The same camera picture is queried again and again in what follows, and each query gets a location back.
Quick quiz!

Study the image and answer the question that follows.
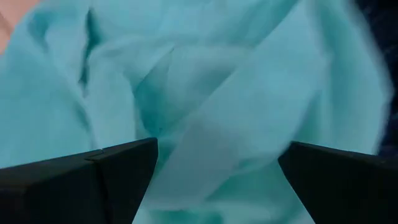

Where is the navy dotted cloth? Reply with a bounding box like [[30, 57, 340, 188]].
[[354, 0, 398, 158]]

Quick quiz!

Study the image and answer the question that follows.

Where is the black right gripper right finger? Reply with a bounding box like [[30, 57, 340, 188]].
[[278, 141, 398, 224]]

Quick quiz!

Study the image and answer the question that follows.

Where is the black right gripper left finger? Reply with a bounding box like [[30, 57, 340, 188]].
[[0, 138, 159, 224]]

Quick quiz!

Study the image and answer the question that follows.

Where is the teal cloth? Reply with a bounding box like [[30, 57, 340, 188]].
[[0, 0, 394, 224]]

